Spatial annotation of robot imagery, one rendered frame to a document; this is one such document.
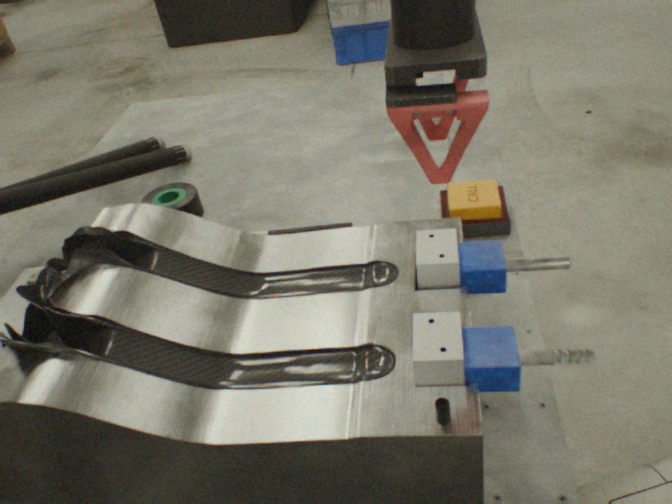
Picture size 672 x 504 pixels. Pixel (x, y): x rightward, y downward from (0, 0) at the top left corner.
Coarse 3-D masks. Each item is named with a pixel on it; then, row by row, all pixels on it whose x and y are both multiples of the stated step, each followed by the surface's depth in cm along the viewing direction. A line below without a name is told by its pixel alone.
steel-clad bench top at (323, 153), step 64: (128, 128) 117; (192, 128) 112; (256, 128) 108; (320, 128) 104; (384, 128) 100; (128, 192) 96; (256, 192) 90; (320, 192) 87; (384, 192) 85; (512, 256) 70; (512, 320) 62; (512, 448) 51
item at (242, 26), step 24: (168, 0) 406; (192, 0) 405; (216, 0) 403; (240, 0) 402; (264, 0) 400; (288, 0) 400; (168, 24) 416; (192, 24) 415; (216, 24) 413; (240, 24) 411; (264, 24) 410; (288, 24) 408
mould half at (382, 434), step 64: (256, 256) 63; (320, 256) 61; (384, 256) 59; (0, 320) 65; (128, 320) 52; (192, 320) 54; (256, 320) 55; (320, 320) 54; (384, 320) 52; (0, 384) 46; (64, 384) 46; (128, 384) 48; (384, 384) 46; (0, 448) 48; (64, 448) 48; (128, 448) 47; (192, 448) 46; (256, 448) 45; (320, 448) 44; (384, 448) 44; (448, 448) 43
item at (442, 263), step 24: (432, 240) 55; (456, 240) 55; (432, 264) 52; (456, 264) 52; (480, 264) 53; (504, 264) 53; (528, 264) 54; (552, 264) 54; (432, 288) 54; (456, 288) 54; (480, 288) 54; (504, 288) 54
